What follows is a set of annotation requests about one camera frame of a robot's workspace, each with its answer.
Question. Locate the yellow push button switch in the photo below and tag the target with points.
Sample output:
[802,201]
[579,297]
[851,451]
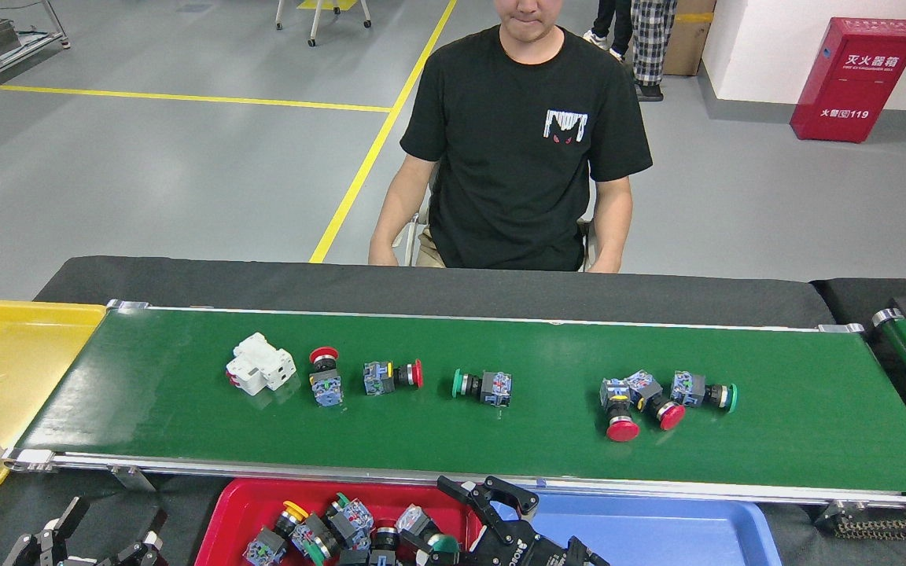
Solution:
[284,525]

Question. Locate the long green conveyor belt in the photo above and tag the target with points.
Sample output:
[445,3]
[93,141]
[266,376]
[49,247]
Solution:
[539,440]

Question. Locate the red plastic tray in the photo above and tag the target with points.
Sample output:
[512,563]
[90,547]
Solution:
[226,525]

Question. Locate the person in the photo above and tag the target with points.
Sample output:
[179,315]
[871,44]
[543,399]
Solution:
[652,39]
[614,20]
[516,157]

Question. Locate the person's left forearm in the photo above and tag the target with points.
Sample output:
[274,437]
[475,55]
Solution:
[609,228]

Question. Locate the white wheeled stand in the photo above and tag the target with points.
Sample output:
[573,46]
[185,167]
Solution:
[315,20]

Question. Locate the person's right forearm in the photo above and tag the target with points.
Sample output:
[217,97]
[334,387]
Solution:
[390,232]

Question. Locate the grey office chair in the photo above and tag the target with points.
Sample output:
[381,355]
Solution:
[412,240]

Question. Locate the red fire extinguisher cabinet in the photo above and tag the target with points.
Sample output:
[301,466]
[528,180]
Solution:
[854,79]

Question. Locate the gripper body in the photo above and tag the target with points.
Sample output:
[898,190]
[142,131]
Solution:
[524,550]

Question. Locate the blue plastic tray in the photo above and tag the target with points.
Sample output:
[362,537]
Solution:
[657,534]

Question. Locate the yellow plastic tray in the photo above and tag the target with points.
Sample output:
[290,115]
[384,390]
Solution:
[5,369]

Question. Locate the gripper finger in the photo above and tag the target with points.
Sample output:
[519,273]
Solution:
[492,497]
[142,546]
[40,542]

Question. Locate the aluminium frame rack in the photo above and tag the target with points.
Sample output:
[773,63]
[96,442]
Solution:
[28,43]

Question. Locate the white circuit breaker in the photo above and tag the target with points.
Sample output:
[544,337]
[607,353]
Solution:
[260,363]

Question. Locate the brown cardboard box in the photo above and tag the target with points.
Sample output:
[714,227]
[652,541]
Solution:
[693,39]

